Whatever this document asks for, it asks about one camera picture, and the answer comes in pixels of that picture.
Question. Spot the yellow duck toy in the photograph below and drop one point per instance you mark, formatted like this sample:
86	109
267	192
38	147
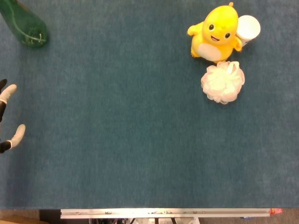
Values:
216	37

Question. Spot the aluminium frame rail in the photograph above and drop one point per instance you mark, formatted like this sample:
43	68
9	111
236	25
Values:
163	212

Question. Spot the green glass bottle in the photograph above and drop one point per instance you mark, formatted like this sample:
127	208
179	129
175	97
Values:
25	25

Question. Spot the white mesh bath sponge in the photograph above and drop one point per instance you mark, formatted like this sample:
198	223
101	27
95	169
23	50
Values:
222	82

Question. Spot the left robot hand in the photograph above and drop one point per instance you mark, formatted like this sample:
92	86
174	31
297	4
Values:
9	91

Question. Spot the white paper cup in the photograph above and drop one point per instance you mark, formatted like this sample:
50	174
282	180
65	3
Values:
248	28

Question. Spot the blue table cloth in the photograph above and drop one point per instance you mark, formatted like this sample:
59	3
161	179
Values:
140	116

